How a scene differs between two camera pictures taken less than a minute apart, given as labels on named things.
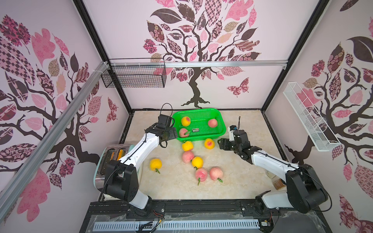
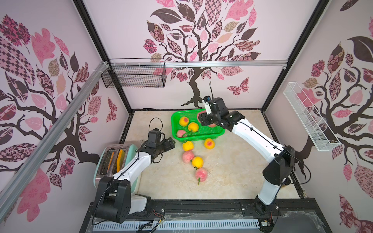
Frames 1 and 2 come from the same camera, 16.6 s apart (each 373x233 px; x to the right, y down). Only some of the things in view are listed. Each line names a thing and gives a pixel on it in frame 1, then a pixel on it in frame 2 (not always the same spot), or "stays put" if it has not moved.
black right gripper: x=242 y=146 to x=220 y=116
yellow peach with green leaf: x=156 y=164 to x=193 y=126
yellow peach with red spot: x=185 y=121 stays put
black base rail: x=285 y=221 stays put
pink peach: x=187 y=156 stays put
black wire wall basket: x=135 y=73 stays put
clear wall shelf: x=323 y=137 stays put
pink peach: x=201 y=174 stays put
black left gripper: x=172 y=134 to x=167 y=146
